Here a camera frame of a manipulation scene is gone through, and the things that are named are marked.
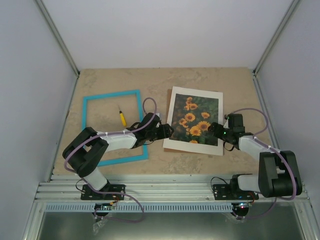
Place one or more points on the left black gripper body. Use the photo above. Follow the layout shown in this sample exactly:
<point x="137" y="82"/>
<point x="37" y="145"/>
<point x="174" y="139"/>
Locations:
<point x="150" y="136"/>

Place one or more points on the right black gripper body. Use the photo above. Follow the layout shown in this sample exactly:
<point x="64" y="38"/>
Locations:
<point x="226" y="136"/>

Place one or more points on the blue wooden picture frame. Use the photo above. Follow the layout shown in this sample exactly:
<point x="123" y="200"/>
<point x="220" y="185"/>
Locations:
<point x="121" y="160"/>

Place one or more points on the sunflower photo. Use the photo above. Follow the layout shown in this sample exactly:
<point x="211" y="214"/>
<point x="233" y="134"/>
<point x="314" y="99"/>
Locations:
<point x="191" y="118"/>

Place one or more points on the yellow handled screwdriver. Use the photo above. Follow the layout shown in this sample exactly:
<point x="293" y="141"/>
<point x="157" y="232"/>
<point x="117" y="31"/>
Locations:
<point x="122" y="116"/>

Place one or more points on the white mat board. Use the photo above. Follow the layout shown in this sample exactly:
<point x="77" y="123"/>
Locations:
<point x="195" y="150"/>

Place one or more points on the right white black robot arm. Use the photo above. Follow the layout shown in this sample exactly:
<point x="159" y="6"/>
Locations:
<point x="278" y="173"/>

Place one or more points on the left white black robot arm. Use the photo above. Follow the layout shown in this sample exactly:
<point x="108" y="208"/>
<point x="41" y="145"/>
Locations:
<point x="85" y="152"/>

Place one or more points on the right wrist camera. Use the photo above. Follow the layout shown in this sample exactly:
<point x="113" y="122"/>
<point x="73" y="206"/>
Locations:
<point x="226" y="124"/>

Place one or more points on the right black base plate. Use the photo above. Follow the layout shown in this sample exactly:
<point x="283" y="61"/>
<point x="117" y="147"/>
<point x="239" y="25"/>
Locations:
<point x="225" y="192"/>

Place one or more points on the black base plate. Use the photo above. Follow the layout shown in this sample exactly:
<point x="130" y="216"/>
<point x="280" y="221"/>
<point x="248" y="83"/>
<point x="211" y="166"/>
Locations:
<point x="225" y="192"/>
<point x="112" y="192"/>

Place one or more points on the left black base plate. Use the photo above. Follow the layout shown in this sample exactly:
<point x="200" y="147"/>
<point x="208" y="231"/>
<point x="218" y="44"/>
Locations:
<point x="112" y="192"/>

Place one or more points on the aluminium profile rail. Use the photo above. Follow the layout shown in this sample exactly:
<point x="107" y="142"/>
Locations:
<point x="152" y="188"/>

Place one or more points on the grey slotted cable duct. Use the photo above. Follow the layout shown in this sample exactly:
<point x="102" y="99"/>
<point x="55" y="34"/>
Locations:
<point x="122" y="207"/>

